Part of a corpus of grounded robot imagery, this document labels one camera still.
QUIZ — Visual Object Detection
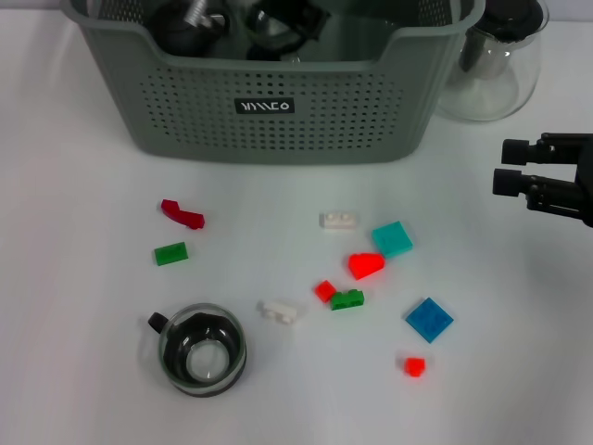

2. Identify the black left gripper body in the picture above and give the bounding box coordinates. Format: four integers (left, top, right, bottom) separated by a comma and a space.
206, 0, 325, 47

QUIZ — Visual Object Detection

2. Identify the green two-stud brick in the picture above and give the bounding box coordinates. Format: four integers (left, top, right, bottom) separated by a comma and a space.
330, 288, 366, 312

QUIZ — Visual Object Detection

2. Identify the green sloped brick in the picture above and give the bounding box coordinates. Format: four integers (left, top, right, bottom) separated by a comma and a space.
154, 241, 190, 268

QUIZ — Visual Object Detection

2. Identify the grey perforated storage bin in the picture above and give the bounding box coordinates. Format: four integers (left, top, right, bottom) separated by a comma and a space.
62, 0, 487, 167

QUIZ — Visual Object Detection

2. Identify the teal square plate brick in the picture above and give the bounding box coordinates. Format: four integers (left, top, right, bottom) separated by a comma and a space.
372, 221, 414, 259

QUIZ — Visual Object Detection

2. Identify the white two-stud brick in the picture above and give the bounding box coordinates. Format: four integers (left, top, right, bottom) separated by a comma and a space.
319, 210, 361, 232

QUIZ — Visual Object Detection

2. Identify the glass carafe black lid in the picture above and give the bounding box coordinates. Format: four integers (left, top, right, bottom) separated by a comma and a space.
435, 0, 551, 122

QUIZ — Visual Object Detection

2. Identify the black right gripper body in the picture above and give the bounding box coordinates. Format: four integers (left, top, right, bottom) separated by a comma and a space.
574, 133, 593, 229

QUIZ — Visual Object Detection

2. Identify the large orange-red sloped brick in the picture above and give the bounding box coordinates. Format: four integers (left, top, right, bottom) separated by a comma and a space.
347, 252, 386, 282

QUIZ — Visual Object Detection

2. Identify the small orange-red notched brick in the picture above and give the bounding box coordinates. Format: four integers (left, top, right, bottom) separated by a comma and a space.
404, 355, 427, 378

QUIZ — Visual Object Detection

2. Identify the small red square brick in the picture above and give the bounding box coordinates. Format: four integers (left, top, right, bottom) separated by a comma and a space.
314, 279, 338, 303

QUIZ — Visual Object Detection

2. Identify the white flat plate brick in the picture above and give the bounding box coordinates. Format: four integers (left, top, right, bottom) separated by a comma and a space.
257, 299, 308, 328

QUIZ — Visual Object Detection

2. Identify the glass teacup black base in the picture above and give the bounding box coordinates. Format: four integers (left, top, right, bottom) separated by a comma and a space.
245, 4, 307, 60
146, 302, 249, 399

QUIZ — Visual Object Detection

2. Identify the dark brown clay teapot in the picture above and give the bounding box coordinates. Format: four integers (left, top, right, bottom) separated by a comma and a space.
150, 0, 231, 59

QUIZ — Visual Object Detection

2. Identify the blue square plate brick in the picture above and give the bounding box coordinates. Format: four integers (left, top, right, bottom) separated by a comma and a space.
405, 296, 455, 344

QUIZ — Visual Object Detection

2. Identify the dark red curved brick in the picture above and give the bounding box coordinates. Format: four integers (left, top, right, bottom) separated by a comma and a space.
160, 198, 206, 232

